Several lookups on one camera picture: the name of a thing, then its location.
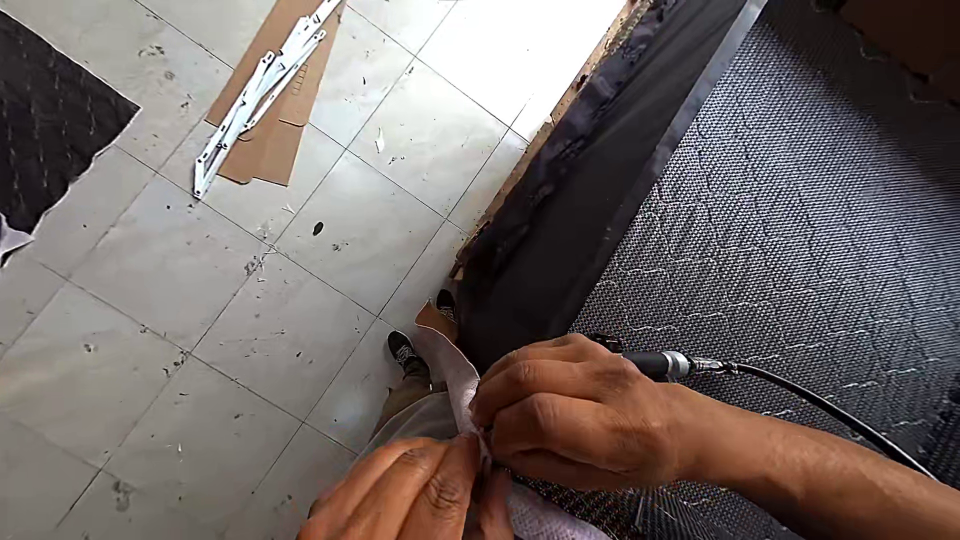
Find black upholstered furniture piece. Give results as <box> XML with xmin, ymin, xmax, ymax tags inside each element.
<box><xmin>450</xmin><ymin>0</ymin><xmax>768</xmax><ymax>376</ymax></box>

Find person's legs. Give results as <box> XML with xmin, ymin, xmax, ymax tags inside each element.
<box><xmin>372</xmin><ymin>288</ymin><xmax>458</xmax><ymax>444</ymax></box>

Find brown cardboard pieces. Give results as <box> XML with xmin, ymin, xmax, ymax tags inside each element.
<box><xmin>204</xmin><ymin>0</ymin><xmax>348</xmax><ymax>188</ymax></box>

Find person's right hand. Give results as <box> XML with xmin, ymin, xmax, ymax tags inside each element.
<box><xmin>470</xmin><ymin>333</ymin><xmax>682</xmax><ymax>493</ymax></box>

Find pile of white metal strips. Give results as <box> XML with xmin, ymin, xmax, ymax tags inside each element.
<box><xmin>192</xmin><ymin>0</ymin><xmax>343</xmax><ymax>201</ymax></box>

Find black air hose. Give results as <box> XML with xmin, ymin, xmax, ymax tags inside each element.
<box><xmin>720</xmin><ymin>361</ymin><xmax>939</xmax><ymax>483</ymax></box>

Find black pneumatic tool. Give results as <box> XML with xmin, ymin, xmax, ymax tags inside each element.
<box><xmin>588</xmin><ymin>333</ymin><xmax>723</xmax><ymax>381</ymax></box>

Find person's left hand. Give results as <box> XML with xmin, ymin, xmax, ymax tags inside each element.
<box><xmin>296</xmin><ymin>432</ymin><xmax>516</xmax><ymax>540</ymax></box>

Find black woven textured fabric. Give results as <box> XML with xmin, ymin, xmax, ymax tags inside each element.
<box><xmin>517</xmin><ymin>0</ymin><xmax>960</xmax><ymax>540</ymax></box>

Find person's right forearm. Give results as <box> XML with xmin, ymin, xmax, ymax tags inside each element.
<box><xmin>666</xmin><ymin>382</ymin><xmax>960</xmax><ymax>540</ymax></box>

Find person's body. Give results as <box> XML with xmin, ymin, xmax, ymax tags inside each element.
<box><xmin>357</xmin><ymin>390</ymin><xmax>465</xmax><ymax>460</ymax></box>

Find pale pinkish fabric strip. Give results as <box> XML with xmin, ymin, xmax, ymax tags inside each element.
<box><xmin>414</xmin><ymin>300</ymin><xmax>612</xmax><ymax>540</ymax></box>

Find dark brown box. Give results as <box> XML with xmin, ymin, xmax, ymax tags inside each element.
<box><xmin>838</xmin><ymin>0</ymin><xmax>960</xmax><ymax>95</ymax></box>

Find dark quilted fabric piece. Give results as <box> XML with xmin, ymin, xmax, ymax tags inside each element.
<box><xmin>0</xmin><ymin>9</ymin><xmax>141</xmax><ymax>269</ymax></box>

